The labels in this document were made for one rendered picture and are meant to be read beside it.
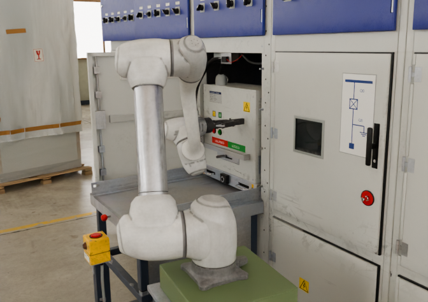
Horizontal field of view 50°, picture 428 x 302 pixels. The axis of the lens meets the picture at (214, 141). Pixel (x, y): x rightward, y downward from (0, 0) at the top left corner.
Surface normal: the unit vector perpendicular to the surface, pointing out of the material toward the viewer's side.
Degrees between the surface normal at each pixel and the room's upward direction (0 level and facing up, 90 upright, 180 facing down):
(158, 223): 65
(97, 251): 90
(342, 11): 90
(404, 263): 90
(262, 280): 1
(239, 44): 90
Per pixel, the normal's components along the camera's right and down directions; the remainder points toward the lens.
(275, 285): 0.00, -0.97
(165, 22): -0.78, 0.14
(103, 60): 0.44, 0.18
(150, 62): 0.17, -0.08
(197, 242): 0.11, 0.17
